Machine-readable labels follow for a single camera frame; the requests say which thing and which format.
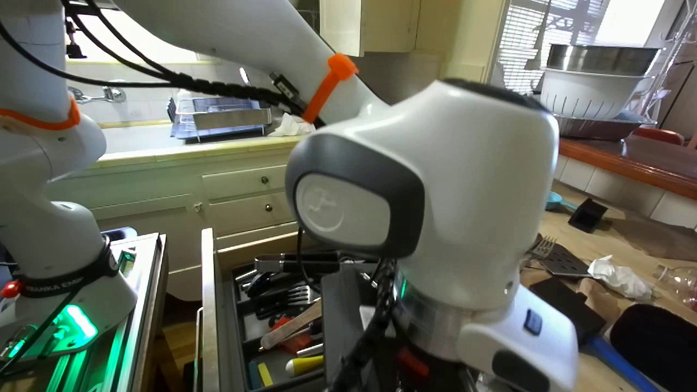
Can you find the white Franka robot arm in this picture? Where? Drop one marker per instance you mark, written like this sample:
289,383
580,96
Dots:
470,181

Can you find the open wooden drawer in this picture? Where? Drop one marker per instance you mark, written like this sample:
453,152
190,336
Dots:
210,313

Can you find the long black utensil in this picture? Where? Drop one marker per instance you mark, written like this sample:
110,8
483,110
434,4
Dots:
289,264

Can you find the white crumpled cloth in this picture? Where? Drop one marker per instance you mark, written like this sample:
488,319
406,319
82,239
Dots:
289,126

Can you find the metal fork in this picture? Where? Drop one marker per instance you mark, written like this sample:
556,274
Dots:
298,294

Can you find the cream sink base cabinet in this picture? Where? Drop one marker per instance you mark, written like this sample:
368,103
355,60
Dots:
240,181

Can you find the cream cabinet door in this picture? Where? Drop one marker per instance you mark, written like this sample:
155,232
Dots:
339,30

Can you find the blue measuring scoop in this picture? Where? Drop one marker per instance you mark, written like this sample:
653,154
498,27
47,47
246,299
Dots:
556,201

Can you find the white sink basin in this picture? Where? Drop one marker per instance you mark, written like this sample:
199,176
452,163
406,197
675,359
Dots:
138,139

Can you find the metal robot cart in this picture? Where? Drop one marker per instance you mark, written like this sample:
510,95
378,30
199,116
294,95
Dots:
148,290

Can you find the small black plastic stand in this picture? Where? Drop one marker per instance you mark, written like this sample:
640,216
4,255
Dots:
588,215

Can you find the black cloth pad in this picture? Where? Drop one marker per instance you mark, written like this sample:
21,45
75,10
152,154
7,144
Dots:
573,309

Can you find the dark metal baking tray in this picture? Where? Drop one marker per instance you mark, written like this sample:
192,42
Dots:
595,130

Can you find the brown wooden bar shelf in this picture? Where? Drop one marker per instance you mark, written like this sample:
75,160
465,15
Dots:
624,166

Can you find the crumpled white plastic wrap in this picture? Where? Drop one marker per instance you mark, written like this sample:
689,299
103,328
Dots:
617,277

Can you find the steel cooking pot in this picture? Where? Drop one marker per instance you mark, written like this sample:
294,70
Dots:
602,57

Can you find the wooden kitchen island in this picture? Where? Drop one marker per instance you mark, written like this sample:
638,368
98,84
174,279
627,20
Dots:
638,240

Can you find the red lid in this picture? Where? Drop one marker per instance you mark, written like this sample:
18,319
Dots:
660,136

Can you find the black rounded pad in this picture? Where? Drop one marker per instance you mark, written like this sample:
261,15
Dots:
655,346

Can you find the chrome wall faucet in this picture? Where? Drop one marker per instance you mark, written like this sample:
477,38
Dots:
110,95

